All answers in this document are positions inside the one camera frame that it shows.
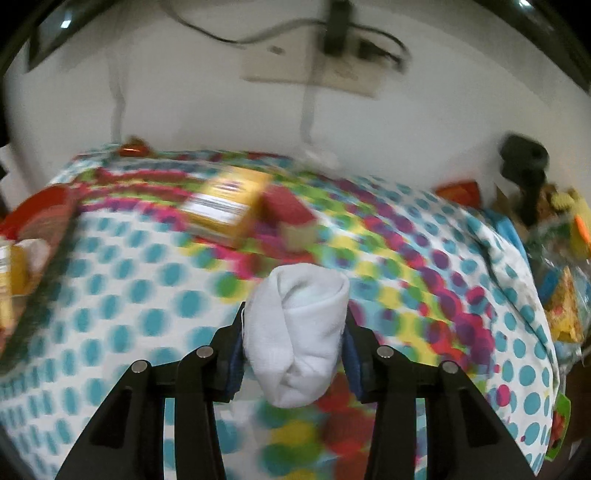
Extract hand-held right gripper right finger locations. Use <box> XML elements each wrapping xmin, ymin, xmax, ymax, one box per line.
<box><xmin>342</xmin><ymin>314</ymin><xmax>541</xmax><ymax>480</ymax></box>

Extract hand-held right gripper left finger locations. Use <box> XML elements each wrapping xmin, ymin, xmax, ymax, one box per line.
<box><xmin>55</xmin><ymin>305</ymin><xmax>246</xmax><ymax>480</ymax></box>

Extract white sock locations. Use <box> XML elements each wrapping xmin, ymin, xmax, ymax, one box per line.
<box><xmin>242</xmin><ymin>264</ymin><xmax>351</xmax><ymax>409</ymax></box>

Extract yellow box with smiling face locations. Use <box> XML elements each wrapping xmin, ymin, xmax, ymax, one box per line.
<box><xmin>178</xmin><ymin>166</ymin><xmax>273</xmax><ymax>247</ymax></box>
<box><xmin>0</xmin><ymin>244</ymin><xmax>29</xmax><ymax>325</ymax></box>

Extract round red tray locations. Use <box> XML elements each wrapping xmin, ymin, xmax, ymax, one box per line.
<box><xmin>0</xmin><ymin>185</ymin><xmax>80</xmax><ymax>365</ymax></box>

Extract polka dot tablecloth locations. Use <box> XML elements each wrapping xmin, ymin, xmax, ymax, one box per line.
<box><xmin>0</xmin><ymin>143</ymin><xmax>561</xmax><ymax>480</ymax></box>

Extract red box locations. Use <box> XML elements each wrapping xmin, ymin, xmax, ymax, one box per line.
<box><xmin>261</xmin><ymin>185</ymin><xmax>320</xmax><ymax>253</ymax></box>

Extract green packet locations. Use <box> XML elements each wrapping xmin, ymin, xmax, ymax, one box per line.
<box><xmin>549</xmin><ymin>392</ymin><xmax>574</xmax><ymax>462</ymax></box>

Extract clear bag of toys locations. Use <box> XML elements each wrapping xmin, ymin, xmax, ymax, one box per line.
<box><xmin>526</xmin><ymin>185</ymin><xmax>591</xmax><ymax>347</ymax></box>

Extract small red packet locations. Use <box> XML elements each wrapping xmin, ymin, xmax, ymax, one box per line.
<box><xmin>117</xmin><ymin>137</ymin><xmax>151</xmax><ymax>158</ymax></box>

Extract black device on stand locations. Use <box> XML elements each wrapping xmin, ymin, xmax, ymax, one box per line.
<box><xmin>501</xmin><ymin>133</ymin><xmax>551</xmax><ymax>227</ymax></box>

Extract black plug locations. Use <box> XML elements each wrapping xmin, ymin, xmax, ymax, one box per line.
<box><xmin>322</xmin><ymin>0</ymin><xmax>357</xmax><ymax>56</ymax></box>

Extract white wall outlet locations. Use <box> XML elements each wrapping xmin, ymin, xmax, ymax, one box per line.
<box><xmin>239</xmin><ymin>28</ymin><xmax>393</xmax><ymax>99</ymax></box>

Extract black cable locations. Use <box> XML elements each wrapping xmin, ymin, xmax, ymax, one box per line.
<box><xmin>159</xmin><ymin>0</ymin><xmax>326</xmax><ymax>44</ymax></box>

